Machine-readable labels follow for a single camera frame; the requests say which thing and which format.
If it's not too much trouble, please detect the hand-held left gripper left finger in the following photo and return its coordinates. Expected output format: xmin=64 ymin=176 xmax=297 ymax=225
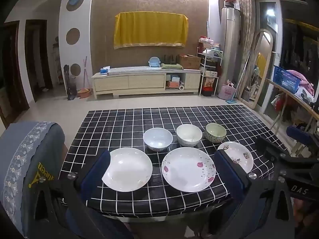
xmin=29 ymin=151 xmax=135 ymax=239

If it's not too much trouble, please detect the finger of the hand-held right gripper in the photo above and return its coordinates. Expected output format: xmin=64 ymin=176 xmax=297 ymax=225
xmin=255 ymin=136 xmax=291 ymax=160
xmin=264 ymin=153 xmax=287 ymax=178

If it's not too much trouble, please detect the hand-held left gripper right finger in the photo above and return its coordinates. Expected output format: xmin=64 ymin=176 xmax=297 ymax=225
xmin=207 ymin=151 xmax=302 ymax=239

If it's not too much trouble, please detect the white plate with small flowers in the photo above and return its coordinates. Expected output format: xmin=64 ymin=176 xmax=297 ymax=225
xmin=217 ymin=141 xmax=254 ymax=174

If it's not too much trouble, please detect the plain white plate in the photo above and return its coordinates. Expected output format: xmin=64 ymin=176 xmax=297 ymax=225
xmin=102 ymin=147 xmax=153 ymax=193

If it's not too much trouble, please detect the white plate with pink petals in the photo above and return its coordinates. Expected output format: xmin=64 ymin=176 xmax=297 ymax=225
xmin=161 ymin=147 xmax=216 ymax=193

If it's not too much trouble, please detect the patterned bowl with cream inside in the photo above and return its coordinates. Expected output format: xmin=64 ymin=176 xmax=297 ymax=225
xmin=205 ymin=123 xmax=227 ymax=143

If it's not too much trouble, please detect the plain white bowl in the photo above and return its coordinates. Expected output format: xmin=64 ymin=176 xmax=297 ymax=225
xmin=176 ymin=124 xmax=203 ymax=147

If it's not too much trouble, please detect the pale blue bowl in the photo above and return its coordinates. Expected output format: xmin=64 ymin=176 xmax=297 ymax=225
xmin=143 ymin=127 xmax=173 ymax=152

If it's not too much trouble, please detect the blue stool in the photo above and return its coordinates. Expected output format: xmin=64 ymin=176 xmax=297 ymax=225
xmin=286 ymin=126 xmax=319 ymax=146

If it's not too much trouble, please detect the wooden folding table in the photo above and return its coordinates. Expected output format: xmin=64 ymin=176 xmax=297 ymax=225
xmin=265 ymin=78 xmax=319 ymax=156

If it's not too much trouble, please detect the black white checked tablecloth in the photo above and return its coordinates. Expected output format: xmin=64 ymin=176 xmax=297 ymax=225
xmin=60 ymin=105 xmax=289 ymax=223

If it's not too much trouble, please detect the mop with blue head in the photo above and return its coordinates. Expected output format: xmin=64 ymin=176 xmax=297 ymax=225
xmin=225 ymin=55 xmax=250 ymax=104

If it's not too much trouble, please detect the pink bag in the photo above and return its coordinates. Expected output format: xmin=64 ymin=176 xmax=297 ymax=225
xmin=218 ymin=83 xmax=237 ymax=100

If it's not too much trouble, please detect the blue plastic basket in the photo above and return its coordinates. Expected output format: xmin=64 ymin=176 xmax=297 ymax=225
xmin=273 ymin=65 xmax=303 ymax=94

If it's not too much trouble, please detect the chair with blue embroidered cover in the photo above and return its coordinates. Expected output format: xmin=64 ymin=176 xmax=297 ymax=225
xmin=0 ymin=121 xmax=66 ymax=238

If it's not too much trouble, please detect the pink cloth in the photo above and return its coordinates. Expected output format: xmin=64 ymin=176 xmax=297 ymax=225
xmin=287 ymin=70 xmax=315 ymax=94

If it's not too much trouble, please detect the arched floor mirror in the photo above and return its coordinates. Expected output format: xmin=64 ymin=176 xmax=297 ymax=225
xmin=240 ymin=28 xmax=273 ymax=109

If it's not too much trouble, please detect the orange basin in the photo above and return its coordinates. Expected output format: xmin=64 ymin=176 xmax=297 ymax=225
xmin=77 ymin=88 xmax=92 ymax=99

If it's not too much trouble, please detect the black hand cart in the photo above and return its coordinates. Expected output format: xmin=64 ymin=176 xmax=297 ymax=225
xmin=63 ymin=65 xmax=78 ymax=100

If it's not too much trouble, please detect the cream television cabinet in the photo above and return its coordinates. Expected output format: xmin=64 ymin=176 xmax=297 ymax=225
xmin=91 ymin=66 xmax=202 ymax=99

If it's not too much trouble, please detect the white shelf rack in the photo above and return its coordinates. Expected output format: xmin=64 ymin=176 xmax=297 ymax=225
xmin=197 ymin=38 xmax=223 ymax=96

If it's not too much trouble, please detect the standing air conditioner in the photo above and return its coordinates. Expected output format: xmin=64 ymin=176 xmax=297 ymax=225
xmin=219 ymin=7 xmax=241 ymax=87

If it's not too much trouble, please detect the brown cardboard box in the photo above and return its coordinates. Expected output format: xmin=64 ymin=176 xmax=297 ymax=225
xmin=177 ymin=54 xmax=201 ymax=70

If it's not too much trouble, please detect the patterned beige curtain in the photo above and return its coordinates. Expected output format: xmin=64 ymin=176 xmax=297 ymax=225
xmin=237 ymin=0 xmax=257 ymax=100

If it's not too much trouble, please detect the green folded towel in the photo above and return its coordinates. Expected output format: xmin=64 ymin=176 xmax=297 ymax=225
xmin=161 ymin=63 xmax=183 ymax=70

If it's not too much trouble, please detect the yellow cloth cover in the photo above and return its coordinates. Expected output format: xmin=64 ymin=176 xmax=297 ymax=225
xmin=113 ymin=12 xmax=189 ymax=50

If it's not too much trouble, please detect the broom with red handle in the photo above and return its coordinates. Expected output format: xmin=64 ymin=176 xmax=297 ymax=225
xmin=82 ymin=56 xmax=91 ymax=92

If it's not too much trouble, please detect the dark wooden door frame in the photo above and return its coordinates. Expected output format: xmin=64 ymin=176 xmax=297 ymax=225
xmin=0 ymin=21 xmax=27 ymax=127
xmin=24 ymin=19 xmax=53 ymax=102

